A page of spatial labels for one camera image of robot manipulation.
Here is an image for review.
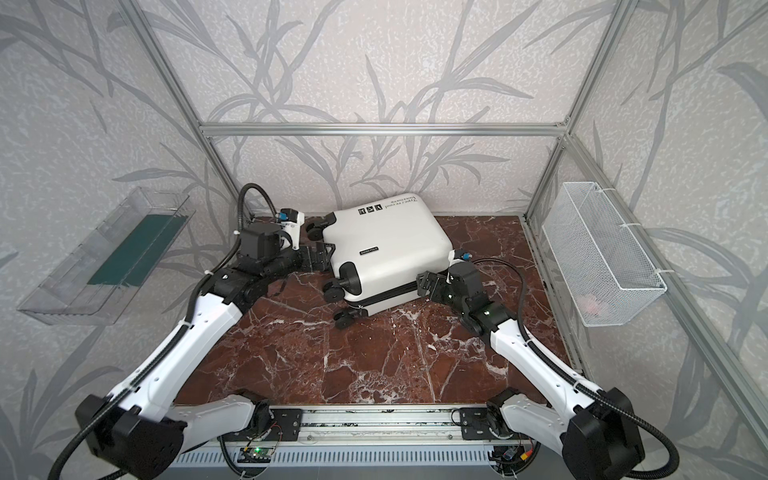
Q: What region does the white hard-shell suitcase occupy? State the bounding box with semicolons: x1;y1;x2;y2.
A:
306;193;455;330

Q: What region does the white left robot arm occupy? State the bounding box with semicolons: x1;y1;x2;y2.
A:
48;183;331;479

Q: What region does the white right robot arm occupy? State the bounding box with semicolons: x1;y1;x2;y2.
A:
416;261;680;479

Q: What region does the pink object in basket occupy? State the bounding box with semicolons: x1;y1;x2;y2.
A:
577;294;607;318

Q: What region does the green circuit board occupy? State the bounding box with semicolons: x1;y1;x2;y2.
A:
237;447;276;465

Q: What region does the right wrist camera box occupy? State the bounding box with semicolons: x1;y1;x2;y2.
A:
449;248;473;265

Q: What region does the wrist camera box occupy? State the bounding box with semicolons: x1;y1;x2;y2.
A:
449;248;473;265
277;208;305;250

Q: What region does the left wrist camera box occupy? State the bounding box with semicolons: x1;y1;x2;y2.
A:
277;208;305;250

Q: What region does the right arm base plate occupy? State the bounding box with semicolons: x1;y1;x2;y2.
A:
455;407;497;441

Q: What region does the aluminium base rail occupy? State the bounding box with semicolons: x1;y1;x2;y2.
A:
179;403;541;448

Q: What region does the white wire basket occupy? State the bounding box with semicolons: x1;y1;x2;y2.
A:
542;182;667;327

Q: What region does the clear plastic wall shelf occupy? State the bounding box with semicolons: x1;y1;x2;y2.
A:
18;187;195;326

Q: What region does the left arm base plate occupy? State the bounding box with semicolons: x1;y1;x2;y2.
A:
257;408;304;442

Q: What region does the right circuit board with wires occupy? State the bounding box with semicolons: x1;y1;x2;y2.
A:
488;442;539;471

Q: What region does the aluminium frame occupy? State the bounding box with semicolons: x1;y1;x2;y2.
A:
118;1;767;444

